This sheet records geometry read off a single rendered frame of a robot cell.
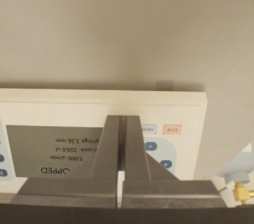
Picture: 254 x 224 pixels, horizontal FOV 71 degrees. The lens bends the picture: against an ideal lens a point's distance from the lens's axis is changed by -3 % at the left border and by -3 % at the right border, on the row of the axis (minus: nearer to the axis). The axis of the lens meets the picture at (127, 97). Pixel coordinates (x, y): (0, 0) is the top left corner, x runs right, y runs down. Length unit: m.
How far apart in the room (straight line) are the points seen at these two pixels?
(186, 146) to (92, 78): 0.10
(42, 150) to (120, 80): 0.10
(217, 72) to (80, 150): 0.14
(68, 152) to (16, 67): 0.09
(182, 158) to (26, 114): 0.15
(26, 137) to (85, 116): 0.06
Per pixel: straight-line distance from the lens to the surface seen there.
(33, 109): 0.17
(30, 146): 0.19
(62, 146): 0.18
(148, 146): 0.17
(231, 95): 0.21
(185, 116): 0.16
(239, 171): 0.73
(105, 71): 0.16
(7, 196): 0.25
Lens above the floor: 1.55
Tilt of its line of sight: 38 degrees down
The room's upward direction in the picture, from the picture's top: 179 degrees counter-clockwise
